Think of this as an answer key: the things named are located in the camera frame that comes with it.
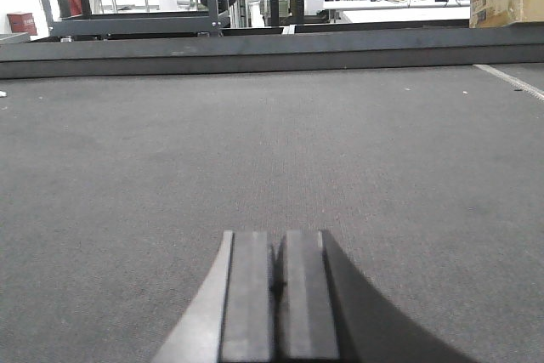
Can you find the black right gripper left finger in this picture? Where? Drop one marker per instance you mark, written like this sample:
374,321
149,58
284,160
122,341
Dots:
231,318

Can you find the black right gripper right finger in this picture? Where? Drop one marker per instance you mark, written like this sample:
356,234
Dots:
330,312

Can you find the dark grey felt mat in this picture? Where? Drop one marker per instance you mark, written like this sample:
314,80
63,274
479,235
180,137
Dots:
115,192

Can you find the white work table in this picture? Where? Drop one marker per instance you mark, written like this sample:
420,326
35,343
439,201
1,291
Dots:
389,11

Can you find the red fire extinguisher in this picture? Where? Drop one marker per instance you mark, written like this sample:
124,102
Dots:
75,7

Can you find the red fire equipment box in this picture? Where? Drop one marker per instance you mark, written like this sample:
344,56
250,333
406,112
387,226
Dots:
22,22

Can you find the black metal frame rack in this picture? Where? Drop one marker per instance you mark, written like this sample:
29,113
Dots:
200,18

